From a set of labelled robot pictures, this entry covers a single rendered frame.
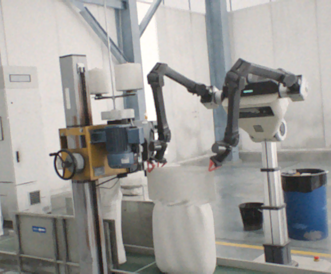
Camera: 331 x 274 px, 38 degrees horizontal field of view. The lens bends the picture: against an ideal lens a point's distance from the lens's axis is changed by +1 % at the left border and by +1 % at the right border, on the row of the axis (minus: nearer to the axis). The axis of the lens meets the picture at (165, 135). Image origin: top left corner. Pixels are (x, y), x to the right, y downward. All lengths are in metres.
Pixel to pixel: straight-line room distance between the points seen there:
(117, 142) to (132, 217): 1.08
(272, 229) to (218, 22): 8.90
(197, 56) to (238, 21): 1.31
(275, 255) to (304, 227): 1.65
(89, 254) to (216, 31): 9.38
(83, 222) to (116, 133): 0.58
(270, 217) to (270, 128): 0.60
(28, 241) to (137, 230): 0.80
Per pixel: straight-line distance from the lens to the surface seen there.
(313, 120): 11.06
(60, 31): 8.27
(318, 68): 11.00
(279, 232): 3.33
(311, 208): 4.95
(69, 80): 2.88
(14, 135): 6.71
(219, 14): 11.84
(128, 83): 2.84
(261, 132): 3.19
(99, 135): 2.83
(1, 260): 4.09
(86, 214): 2.90
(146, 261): 3.39
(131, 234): 3.74
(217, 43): 11.80
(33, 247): 3.76
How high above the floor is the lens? 1.39
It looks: 3 degrees down
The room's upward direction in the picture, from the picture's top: 5 degrees counter-clockwise
